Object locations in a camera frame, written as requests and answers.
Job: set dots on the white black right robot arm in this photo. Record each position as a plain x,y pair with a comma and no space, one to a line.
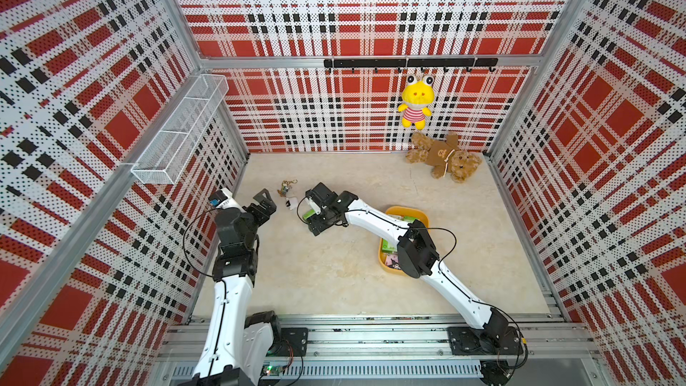
494,330

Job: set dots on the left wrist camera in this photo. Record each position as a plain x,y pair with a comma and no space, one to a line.
223,199

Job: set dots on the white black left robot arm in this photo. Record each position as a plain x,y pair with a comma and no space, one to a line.
236,343

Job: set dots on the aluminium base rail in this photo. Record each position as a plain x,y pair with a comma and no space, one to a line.
539,350

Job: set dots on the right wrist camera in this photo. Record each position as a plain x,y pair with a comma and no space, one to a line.
320,197

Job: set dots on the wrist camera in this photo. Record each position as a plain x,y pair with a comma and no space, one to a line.
320,197
223,199

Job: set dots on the brown teddy bear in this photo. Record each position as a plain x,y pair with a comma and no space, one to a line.
444,156

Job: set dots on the green tissue pack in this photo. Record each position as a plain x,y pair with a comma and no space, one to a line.
407,219
308,214
388,247

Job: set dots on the yellow frog plush toy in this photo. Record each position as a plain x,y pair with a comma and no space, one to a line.
417,96

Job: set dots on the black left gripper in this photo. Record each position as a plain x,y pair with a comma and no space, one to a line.
264,215

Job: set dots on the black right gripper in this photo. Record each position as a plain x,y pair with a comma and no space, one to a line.
314,225

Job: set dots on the pink tissue pack bottom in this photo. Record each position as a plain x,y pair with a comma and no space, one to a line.
391,261

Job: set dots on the yellow storage tray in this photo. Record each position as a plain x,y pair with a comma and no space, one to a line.
401,211

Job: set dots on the fox figure keychain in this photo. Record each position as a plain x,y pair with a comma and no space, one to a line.
286,187

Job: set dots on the white wire mesh basket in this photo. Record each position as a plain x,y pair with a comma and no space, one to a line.
168,153

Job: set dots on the black hook rail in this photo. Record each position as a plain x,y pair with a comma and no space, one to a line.
467,63

